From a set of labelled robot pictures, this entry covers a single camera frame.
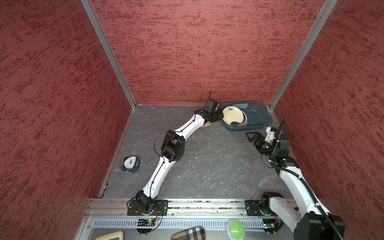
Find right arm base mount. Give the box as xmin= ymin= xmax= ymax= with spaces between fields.
xmin=245 ymin=200 xmax=272 ymax=217

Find plaid fabric item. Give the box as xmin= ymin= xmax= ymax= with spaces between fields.
xmin=171 ymin=227 xmax=206 ymax=240

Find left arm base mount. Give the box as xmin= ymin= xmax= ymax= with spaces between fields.
xmin=127 ymin=200 xmax=169 ymax=217

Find green round button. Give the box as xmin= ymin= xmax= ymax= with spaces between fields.
xmin=226 ymin=219 xmax=245 ymax=240

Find aluminium corner post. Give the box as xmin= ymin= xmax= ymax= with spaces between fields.
xmin=81 ymin=0 xmax=137 ymax=110
xmin=269 ymin=0 xmax=338 ymax=111

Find small yellow plate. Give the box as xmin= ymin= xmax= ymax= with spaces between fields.
xmin=203 ymin=122 xmax=213 ymax=128

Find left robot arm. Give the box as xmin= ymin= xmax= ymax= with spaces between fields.
xmin=135 ymin=98 xmax=224 ymax=215

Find aluminium front rail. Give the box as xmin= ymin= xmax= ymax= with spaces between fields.
xmin=74 ymin=197 xmax=301 ymax=240

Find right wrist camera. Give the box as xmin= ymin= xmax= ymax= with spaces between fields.
xmin=265 ymin=127 xmax=278 ymax=144

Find blue plastic bin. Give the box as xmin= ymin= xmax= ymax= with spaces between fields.
xmin=221 ymin=101 xmax=272 ymax=132

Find right aluminium corner post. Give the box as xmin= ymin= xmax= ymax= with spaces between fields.
xmin=269 ymin=0 xmax=338 ymax=111

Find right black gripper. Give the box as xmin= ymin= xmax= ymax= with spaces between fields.
xmin=245 ymin=131 xmax=277 ymax=157

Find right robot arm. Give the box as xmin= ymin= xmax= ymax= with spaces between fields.
xmin=246 ymin=128 xmax=345 ymax=240

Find green alarm clock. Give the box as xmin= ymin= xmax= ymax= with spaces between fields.
xmin=120 ymin=156 xmax=141 ymax=173

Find cream tablet corner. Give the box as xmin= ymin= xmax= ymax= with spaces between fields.
xmin=95 ymin=231 xmax=124 ymax=240

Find cream plate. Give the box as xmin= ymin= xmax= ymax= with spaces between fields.
xmin=223 ymin=106 xmax=247 ymax=127

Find left aluminium corner post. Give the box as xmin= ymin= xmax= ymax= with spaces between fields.
xmin=81 ymin=0 xmax=137 ymax=110

